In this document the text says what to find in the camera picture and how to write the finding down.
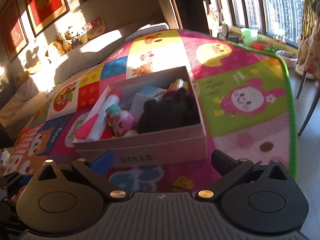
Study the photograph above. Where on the blue white plastic pouch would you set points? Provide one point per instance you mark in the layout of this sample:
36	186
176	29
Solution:
148	93

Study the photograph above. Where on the plush toys on sofa back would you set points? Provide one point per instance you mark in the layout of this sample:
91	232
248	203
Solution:
64	43

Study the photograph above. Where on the red plastic basin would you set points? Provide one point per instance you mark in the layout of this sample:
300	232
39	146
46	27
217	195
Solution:
260	45

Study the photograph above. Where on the pink cartoon cow figurine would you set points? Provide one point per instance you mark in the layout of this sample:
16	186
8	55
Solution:
122	123

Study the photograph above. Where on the red framed picture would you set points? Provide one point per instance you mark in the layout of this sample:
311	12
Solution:
42	13
12	30

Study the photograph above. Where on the white power adapter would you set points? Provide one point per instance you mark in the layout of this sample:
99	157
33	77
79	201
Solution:
137	107

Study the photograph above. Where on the red gift box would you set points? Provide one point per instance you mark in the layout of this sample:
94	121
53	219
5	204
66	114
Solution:
95	28

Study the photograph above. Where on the chair with floral cloth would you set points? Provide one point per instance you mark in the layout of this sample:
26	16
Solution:
311	67

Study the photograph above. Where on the black plush toy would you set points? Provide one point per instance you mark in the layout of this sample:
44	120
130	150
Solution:
171	112

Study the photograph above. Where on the green plastic bucket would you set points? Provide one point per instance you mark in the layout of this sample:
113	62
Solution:
249	36

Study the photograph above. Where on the white plant pot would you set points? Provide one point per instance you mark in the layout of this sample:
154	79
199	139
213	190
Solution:
289	57

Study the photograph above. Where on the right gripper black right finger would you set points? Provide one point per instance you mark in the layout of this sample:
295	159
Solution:
222	162

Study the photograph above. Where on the red white plush rocket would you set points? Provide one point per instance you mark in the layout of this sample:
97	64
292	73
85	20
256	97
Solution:
94	125

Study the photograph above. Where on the pink cardboard box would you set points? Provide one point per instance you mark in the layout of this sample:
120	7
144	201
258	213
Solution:
168	146

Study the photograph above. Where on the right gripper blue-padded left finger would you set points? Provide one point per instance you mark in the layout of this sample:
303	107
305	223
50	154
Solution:
102	163

